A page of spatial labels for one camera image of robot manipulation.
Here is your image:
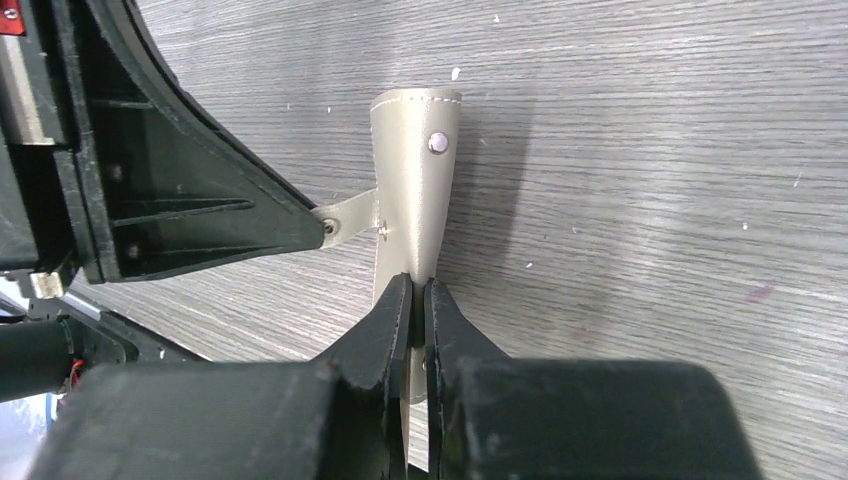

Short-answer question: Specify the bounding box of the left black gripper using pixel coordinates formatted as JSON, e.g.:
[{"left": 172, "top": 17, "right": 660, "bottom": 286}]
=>
[{"left": 1, "top": 1, "right": 324, "bottom": 299}]

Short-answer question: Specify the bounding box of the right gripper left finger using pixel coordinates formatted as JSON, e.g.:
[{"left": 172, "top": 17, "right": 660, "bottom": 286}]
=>
[{"left": 29, "top": 274, "right": 413, "bottom": 479}]

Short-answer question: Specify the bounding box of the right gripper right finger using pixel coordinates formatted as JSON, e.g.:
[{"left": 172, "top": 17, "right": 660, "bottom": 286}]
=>
[{"left": 423, "top": 279, "right": 762, "bottom": 479}]

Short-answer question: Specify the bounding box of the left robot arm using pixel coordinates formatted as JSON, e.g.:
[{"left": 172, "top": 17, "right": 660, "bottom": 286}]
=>
[{"left": 1, "top": 1, "right": 325, "bottom": 400}]

